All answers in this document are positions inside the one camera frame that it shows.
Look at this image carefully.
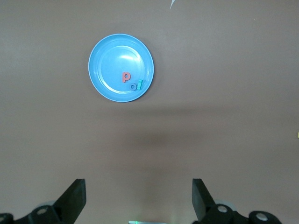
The blue plate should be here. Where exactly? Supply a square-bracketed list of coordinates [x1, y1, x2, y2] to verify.
[88, 34, 155, 103]

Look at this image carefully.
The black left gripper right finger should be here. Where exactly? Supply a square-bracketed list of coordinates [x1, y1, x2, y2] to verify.
[192, 178, 280, 224]

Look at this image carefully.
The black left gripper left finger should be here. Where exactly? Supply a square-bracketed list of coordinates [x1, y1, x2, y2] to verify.
[0, 178, 86, 224]

